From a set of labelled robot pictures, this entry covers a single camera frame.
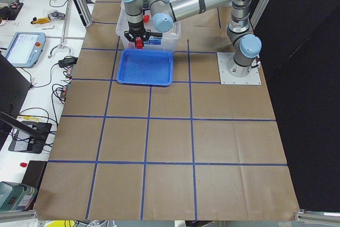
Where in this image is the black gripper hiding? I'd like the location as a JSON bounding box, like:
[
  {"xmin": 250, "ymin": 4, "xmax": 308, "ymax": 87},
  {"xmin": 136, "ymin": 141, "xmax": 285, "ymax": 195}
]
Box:
[{"xmin": 124, "ymin": 28, "xmax": 151, "ymax": 47}]

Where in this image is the red block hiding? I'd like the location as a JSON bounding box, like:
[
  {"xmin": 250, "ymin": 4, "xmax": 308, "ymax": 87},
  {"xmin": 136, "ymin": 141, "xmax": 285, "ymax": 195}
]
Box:
[{"xmin": 135, "ymin": 37, "xmax": 143, "ymax": 49}]

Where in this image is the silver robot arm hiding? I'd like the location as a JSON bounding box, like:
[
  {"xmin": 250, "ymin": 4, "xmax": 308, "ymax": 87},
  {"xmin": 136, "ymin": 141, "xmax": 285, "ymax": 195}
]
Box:
[{"xmin": 123, "ymin": 0, "xmax": 262, "ymax": 78}]

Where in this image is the blue plastic tray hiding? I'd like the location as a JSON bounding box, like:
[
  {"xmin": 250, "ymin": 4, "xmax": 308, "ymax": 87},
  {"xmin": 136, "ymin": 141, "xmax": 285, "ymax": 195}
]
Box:
[{"xmin": 116, "ymin": 49, "xmax": 174, "ymax": 86}]

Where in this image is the clear plastic storage box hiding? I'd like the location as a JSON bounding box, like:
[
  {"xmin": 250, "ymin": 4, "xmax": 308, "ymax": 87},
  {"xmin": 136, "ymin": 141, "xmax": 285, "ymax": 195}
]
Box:
[{"xmin": 115, "ymin": 1, "xmax": 182, "ymax": 54}]

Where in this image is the black power adapter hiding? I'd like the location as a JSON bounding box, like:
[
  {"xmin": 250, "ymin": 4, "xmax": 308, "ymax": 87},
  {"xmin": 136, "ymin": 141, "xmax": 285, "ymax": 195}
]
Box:
[{"xmin": 58, "ymin": 56, "xmax": 78, "ymax": 68}]

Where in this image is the teach pendant tablet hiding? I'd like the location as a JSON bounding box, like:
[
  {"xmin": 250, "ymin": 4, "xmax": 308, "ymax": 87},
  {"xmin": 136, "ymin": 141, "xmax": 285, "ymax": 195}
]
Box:
[{"xmin": 5, "ymin": 32, "xmax": 46, "ymax": 68}]

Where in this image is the black monitor stand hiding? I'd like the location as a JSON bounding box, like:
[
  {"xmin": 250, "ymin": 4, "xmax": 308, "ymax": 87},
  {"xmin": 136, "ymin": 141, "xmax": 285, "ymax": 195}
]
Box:
[{"xmin": 0, "ymin": 51, "xmax": 53, "ymax": 154}]

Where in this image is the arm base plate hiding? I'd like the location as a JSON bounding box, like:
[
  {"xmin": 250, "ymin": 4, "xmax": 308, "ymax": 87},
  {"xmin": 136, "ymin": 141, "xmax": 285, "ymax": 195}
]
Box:
[{"xmin": 217, "ymin": 52, "xmax": 262, "ymax": 86}]

